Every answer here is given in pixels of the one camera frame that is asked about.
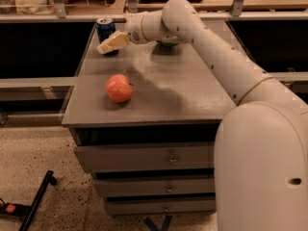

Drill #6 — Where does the top drawer front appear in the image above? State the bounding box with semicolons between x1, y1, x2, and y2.
74;142;214;173

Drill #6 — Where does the middle drawer front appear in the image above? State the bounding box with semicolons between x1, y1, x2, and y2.
93;175;215;198

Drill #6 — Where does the red apple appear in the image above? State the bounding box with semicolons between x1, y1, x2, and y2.
105;74;133;103

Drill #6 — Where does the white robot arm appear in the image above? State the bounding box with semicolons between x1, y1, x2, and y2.
97;0;308;231

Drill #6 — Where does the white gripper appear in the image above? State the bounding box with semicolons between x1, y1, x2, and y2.
96;13;143;54

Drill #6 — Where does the black stand leg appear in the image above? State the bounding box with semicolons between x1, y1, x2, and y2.
0;169;58;231

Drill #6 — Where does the blue pepsi can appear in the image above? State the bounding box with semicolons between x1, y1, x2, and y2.
96;17;118;56

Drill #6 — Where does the bottom drawer front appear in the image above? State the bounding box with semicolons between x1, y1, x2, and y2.
104;196;216;216

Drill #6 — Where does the grey drawer cabinet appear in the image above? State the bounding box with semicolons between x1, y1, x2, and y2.
62;38;234;203

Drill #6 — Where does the drawer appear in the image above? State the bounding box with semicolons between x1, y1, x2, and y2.
93;175;215;198
74;142;214;173
104;196;216;216

